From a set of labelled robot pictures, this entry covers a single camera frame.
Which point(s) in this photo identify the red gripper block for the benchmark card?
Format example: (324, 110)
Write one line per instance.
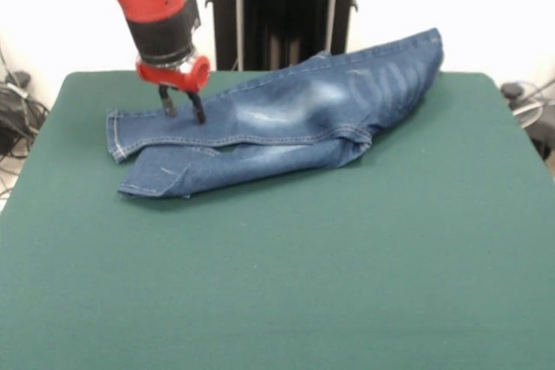
(173, 79)

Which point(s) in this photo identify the blue denim jeans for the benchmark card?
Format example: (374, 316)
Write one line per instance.
(282, 127)

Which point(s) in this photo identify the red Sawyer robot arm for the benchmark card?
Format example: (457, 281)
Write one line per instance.
(147, 1)

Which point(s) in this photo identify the grey swivel chair base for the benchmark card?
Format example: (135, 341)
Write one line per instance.
(531, 114)
(18, 79)

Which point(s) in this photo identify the dark green table cloth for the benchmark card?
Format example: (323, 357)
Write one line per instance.
(260, 279)

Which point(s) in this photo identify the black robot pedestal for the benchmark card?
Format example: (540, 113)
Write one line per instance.
(282, 10)

